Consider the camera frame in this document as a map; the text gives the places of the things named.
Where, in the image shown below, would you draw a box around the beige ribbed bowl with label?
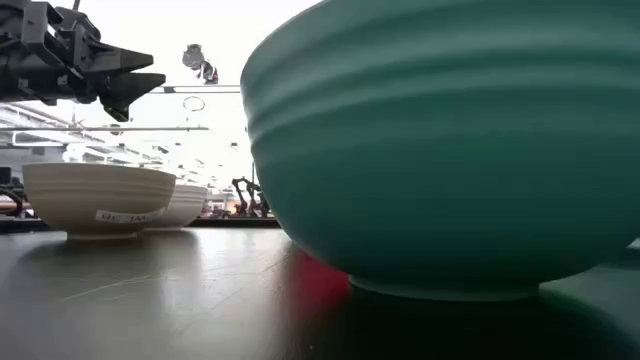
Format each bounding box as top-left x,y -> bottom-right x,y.
21,161 -> 178,242

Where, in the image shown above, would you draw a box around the black background robot arms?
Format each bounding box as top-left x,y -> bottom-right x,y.
230,175 -> 272,219

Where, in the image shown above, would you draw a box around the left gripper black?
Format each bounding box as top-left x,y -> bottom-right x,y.
0,0 -> 167,123

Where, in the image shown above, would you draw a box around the white ribbed bowl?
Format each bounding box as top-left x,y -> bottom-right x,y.
144,183 -> 209,232

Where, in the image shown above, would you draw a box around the dark green ribbed bowl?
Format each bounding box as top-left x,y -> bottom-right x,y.
239,0 -> 640,303

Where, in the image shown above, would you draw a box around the black table edge frame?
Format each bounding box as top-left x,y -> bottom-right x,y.
0,215 -> 281,235

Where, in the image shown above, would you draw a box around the dark hanging ceiling device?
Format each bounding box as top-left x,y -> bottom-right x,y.
181,43 -> 220,86

